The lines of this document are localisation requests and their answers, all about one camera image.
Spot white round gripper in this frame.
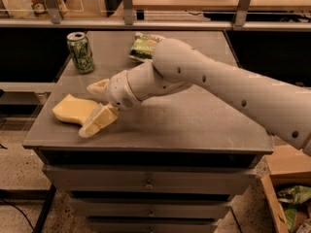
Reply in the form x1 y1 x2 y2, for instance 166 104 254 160
79 70 141 138

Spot yellow wavy sponge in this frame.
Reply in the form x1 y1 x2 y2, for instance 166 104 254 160
52 94 97 125

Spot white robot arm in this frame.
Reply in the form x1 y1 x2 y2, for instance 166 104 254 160
86 39 311 155

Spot green soda can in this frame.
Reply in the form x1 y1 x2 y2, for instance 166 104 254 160
67 32 95 74

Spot green chip bag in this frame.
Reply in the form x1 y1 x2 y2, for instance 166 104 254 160
129 32 164 62

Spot grey drawer cabinet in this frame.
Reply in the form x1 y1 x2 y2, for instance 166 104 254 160
24 31 273 233

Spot white bag with red print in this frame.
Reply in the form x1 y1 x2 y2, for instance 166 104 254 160
0 0 48 19

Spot brown cardboard box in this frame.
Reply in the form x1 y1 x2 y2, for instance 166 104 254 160
260 145 311 233

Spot green snack bag in box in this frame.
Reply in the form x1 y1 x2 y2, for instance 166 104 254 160
277 185 311 205

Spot grey metal shelf rail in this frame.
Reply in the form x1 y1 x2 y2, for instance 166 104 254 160
0 0 311 31

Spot black floor cable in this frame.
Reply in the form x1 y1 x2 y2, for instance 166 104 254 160
0 197 37 233

